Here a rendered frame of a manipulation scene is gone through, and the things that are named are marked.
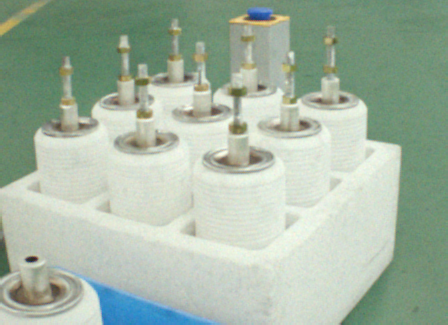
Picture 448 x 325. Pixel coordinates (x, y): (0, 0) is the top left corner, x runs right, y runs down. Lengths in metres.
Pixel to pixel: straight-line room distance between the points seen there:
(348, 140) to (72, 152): 0.34
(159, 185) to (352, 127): 0.27
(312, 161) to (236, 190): 0.14
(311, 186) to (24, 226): 0.35
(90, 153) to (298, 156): 0.24
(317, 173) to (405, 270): 0.29
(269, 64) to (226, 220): 0.46
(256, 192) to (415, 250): 0.45
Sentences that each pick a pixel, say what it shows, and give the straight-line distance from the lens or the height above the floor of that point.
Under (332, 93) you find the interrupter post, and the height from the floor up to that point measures 0.27.
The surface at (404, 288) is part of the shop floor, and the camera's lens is 1.09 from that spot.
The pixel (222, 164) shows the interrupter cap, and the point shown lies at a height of 0.25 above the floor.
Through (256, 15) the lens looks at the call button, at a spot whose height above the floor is 0.32.
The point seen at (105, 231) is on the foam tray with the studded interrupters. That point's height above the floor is 0.17.
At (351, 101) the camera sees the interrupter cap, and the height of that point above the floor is 0.25.
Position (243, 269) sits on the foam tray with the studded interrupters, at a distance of 0.78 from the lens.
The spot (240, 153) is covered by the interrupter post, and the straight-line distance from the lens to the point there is 0.82.
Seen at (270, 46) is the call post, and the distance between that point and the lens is 1.21.
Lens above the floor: 0.55
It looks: 19 degrees down
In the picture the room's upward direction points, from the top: 1 degrees counter-clockwise
